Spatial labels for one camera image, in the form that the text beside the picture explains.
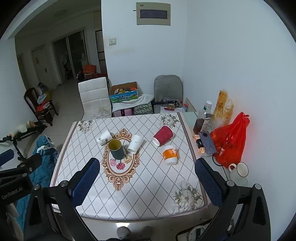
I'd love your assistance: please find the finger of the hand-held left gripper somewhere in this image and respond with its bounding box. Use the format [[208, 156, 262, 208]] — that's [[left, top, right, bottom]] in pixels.
[[0, 149, 15, 167], [14, 153, 43, 173]]

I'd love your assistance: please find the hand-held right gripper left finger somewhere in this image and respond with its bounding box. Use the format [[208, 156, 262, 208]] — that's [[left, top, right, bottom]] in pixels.
[[23, 158, 101, 241]]

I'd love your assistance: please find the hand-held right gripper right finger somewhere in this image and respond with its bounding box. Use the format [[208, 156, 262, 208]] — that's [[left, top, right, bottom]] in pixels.
[[194, 158, 271, 241]]

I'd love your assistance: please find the orange and white cup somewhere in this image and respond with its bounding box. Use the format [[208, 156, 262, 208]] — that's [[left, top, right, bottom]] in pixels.
[[162, 145, 178, 165]]

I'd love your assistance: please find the white cup with leaf print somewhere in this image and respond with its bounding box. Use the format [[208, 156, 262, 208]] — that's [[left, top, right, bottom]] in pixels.
[[97, 130, 113, 146]]

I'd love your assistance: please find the plain white cup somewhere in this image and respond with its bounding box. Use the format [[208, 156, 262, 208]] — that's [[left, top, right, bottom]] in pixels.
[[127, 134, 143, 154]]

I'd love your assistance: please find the red paper cup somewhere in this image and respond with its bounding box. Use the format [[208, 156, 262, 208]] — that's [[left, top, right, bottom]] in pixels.
[[152, 126, 174, 146]]

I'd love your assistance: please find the blue knitted blanket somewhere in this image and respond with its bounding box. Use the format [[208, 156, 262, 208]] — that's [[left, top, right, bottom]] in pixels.
[[14, 136, 58, 230]]

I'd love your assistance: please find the black metal stand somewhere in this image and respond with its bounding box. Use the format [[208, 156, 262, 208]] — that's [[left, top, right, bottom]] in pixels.
[[0, 120, 48, 163]]

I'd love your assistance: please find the white enamel mug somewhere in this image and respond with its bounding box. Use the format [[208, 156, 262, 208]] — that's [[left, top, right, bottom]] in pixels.
[[228, 162, 249, 183]]

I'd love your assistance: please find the grey smartphone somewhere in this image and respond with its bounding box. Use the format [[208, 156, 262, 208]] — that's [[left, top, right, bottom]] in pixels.
[[198, 131, 217, 154]]

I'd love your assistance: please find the dark green mug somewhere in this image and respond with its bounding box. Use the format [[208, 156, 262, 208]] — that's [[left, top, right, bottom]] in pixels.
[[109, 139, 126, 160]]

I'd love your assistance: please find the red plastic bag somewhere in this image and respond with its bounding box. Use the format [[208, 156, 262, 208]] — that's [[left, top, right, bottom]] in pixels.
[[209, 112, 250, 168]]

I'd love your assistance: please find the diamond pattern floral tablecloth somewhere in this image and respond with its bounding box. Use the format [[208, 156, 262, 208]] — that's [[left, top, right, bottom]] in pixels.
[[50, 112, 211, 220]]

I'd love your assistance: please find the clear plastic bottle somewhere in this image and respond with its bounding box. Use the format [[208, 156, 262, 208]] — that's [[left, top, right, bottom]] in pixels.
[[193, 101, 213, 135]]

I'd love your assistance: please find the dark wooden chair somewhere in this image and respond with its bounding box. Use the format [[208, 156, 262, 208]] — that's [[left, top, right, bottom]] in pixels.
[[24, 87, 59, 127]]

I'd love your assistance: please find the pile of clothes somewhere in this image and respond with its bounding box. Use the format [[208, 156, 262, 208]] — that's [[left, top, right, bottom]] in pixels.
[[36, 83, 52, 112]]

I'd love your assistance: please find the yellow food bag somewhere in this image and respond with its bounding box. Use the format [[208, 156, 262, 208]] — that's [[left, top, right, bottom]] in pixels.
[[211, 90, 234, 130]]

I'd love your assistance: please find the pink box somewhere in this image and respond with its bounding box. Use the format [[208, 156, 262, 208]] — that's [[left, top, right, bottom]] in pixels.
[[112, 109, 133, 117]]

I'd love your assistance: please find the white padded chair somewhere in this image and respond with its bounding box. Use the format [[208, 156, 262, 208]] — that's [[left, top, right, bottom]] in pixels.
[[78, 77, 113, 120]]

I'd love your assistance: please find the black folding stick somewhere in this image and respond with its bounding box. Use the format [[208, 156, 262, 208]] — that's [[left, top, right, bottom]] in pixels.
[[151, 99, 183, 107]]

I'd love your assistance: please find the black white patterned bag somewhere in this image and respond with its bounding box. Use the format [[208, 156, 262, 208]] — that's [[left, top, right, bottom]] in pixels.
[[134, 103, 154, 115]]

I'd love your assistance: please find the blue green cardboard box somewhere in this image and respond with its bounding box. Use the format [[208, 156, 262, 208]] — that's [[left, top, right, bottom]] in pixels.
[[109, 82, 139, 103]]

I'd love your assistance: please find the white cloth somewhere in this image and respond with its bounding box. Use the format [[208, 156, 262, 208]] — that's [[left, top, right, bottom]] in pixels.
[[112, 94, 154, 116]]

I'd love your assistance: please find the grey padded chair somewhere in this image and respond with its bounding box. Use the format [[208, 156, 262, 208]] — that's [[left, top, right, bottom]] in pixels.
[[153, 75, 184, 114]]

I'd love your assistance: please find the orange cardboard box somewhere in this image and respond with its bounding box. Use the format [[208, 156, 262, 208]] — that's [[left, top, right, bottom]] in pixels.
[[82, 65, 97, 75]]

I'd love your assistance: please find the dark sliding glass door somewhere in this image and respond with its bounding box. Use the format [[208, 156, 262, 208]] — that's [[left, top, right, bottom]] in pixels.
[[52, 29, 89, 86]]

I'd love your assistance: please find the beige electrical panel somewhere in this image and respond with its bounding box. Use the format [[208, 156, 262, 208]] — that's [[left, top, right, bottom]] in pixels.
[[136, 2, 171, 26]]

